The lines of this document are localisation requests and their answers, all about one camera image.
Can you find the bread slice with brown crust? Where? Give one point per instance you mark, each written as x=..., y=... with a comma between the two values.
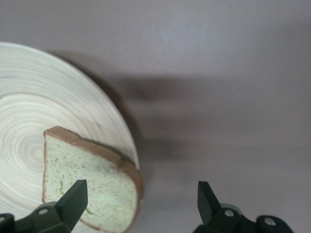
x=102, y=174

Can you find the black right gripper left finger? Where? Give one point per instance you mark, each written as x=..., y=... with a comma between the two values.
x=70, y=204

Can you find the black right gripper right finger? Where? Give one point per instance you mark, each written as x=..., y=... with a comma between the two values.
x=209, y=208

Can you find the round light wooden plate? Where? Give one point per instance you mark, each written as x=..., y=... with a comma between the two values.
x=36, y=97

